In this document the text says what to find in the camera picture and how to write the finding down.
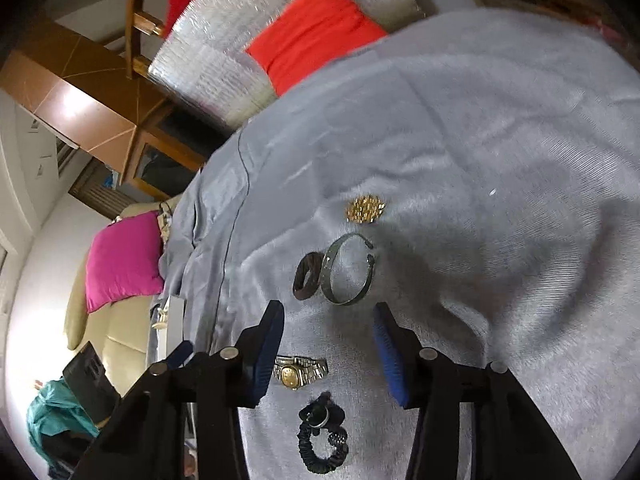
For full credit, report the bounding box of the dark brown hair tie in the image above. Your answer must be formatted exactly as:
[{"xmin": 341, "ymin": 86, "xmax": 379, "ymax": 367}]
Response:
[{"xmin": 292, "ymin": 251, "xmax": 326, "ymax": 302}]

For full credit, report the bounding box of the silver cuff bracelet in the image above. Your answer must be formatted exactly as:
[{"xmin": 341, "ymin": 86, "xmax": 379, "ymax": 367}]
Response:
[{"xmin": 319, "ymin": 232, "xmax": 378, "ymax": 307}]

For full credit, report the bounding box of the white organizer tray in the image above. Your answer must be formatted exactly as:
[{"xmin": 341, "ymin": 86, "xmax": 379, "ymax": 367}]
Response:
[{"xmin": 152, "ymin": 296, "xmax": 186, "ymax": 361}]

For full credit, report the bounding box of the beige leather headboard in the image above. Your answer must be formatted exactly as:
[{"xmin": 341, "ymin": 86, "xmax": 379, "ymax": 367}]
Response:
[{"xmin": 64, "ymin": 197, "xmax": 179, "ymax": 394}]

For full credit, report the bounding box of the magenta pillow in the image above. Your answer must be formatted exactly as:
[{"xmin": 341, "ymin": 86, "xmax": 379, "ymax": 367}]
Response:
[{"xmin": 85, "ymin": 211, "xmax": 164, "ymax": 313}]

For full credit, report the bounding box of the grey bed blanket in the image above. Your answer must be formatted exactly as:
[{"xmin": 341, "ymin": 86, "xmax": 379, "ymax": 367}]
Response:
[{"xmin": 160, "ymin": 9, "xmax": 639, "ymax": 479}]

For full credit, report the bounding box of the teal cloth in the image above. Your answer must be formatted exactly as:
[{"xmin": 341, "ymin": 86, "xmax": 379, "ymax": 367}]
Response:
[{"xmin": 26, "ymin": 379, "xmax": 99, "ymax": 478}]

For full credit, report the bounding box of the silver foil wrapped package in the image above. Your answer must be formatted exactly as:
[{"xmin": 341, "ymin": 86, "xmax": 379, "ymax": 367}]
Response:
[{"xmin": 149, "ymin": 0, "xmax": 424, "ymax": 129}]

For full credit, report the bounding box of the wooden cabinet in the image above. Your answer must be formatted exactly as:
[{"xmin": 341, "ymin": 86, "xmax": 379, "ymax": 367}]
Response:
[{"xmin": 1, "ymin": 18, "xmax": 207, "ymax": 200}]

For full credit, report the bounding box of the red cushion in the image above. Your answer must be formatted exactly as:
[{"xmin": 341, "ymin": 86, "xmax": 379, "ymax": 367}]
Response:
[{"xmin": 245, "ymin": 0, "xmax": 387, "ymax": 96}]

